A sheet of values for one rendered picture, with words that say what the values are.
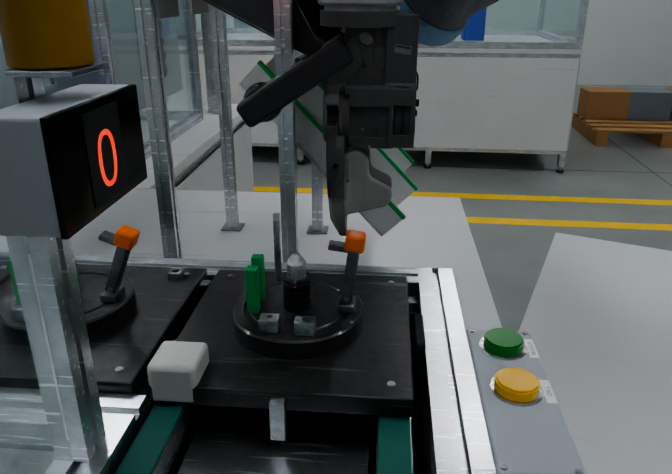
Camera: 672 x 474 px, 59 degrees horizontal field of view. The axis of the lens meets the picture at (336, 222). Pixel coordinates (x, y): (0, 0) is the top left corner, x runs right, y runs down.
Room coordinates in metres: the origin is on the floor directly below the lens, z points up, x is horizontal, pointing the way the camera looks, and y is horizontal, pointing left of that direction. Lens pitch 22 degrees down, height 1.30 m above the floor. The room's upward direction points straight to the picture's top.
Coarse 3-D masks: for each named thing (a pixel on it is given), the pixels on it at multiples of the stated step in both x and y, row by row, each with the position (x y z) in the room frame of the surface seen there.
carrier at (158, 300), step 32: (96, 288) 0.59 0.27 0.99; (128, 288) 0.59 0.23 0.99; (160, 288) 0.63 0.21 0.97; (192, 288) 0.63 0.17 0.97; (96, 320) 0.53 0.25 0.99; (128, 320) 0.56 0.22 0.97; (160, 320) 0.56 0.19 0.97; (96, 352) 0.50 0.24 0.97; (128, 352) 0.50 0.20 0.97; (128, 384) 0.45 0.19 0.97
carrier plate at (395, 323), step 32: (224, 288) 0.63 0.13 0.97; (384, 288) 0.63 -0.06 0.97; (192, 320) 0.56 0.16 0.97; (224, 320) 0.56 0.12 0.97; (384, 320) 0.56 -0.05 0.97; (224, 352) 0.50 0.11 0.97; (352, 352) 0.50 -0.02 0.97; (384, 352) 0.50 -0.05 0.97; (224, 384) 0.45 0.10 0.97; (256, 384) 0.45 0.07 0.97; (288, 384) 0.45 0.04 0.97; (320, 384) 0.45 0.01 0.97; (352, 384) 0.45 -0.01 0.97; (384, 384) 0.45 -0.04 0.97
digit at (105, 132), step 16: (96, 112) 0.37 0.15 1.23; (112, 112) 0.39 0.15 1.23; (96, 128) 0.36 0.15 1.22; (112, 128) 0.39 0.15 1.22; (96, 144) 0.36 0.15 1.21; (112, 144) 0.38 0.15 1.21; (96, 160) 0.36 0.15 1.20; (112, 160) 0.38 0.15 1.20; (96, 176) 0.36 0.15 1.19; (112, 176) 0.38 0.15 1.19; (96, 192) 0.35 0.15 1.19; (112, 192) 0.37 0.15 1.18; (96, 208) 0.35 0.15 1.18
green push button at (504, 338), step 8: (496, 328) 0.54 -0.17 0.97; (504, 328) 0.54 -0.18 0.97; (488, 336) 0.52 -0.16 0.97; (496, 336) 0.52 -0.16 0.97; (504, 336) 0.52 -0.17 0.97; (512, 336) 0.52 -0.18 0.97; (520, 336) 0.52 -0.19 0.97; (488, 344) 0.51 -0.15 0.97; (496, 344) 0.51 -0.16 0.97; (504, 344) 0.51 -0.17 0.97; (512, 344) 0.51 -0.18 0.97; (520, 344) 0.51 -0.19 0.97; (496, 352) 0.50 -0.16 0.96; (504, 352) 0.50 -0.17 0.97; (512, 352) 0.50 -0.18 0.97; (520, 352) 0.51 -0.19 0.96
